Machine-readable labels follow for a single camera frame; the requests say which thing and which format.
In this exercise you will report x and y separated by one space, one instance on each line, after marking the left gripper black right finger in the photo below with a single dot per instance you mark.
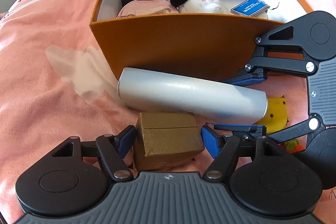
213 142

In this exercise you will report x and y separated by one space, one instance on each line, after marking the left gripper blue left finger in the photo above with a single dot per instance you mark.
124 141

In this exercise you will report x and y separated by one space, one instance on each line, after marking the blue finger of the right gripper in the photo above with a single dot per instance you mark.
247 129
244 78

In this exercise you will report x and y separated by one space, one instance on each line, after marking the gold jewellery box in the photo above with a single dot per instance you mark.
165 140

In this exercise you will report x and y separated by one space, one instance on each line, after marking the silver cylindrical case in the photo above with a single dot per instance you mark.
162 92

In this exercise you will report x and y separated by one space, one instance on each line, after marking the blue Ocean Park tag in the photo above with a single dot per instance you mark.
250 8

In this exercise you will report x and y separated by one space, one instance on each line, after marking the white black panda plush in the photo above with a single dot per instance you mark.
200 6

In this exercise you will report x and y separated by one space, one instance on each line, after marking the orange green plush carrot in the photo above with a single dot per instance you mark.
293 146

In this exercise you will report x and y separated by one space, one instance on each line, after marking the orange cardboard storage box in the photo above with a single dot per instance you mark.
206 46

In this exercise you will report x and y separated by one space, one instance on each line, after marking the pink bed duvet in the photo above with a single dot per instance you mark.
56 83

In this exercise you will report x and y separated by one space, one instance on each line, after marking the pink folded garment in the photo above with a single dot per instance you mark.
146 7

